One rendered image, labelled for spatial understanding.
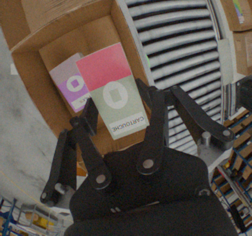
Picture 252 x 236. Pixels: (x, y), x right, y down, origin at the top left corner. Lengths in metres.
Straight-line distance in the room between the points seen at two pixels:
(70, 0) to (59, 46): 0.17
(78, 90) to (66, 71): 0.07
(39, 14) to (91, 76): 0.39
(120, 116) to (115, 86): 0.05
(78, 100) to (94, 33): 0.23
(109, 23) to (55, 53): 0.21
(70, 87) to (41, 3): 0.35
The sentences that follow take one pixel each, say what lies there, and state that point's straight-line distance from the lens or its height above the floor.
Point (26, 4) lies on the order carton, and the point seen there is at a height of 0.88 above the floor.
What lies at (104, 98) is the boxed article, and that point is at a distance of 0.22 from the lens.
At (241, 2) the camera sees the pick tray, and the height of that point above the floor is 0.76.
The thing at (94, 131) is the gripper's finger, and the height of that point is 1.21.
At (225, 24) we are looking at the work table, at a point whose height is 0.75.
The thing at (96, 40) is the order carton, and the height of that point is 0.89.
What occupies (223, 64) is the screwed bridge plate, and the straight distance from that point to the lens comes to 0.92.
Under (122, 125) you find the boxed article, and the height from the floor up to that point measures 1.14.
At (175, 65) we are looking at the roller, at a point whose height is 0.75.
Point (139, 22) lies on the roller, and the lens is 0.63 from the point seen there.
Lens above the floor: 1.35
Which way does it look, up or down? 63 degrees down
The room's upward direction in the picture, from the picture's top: 163 degrees clockwise
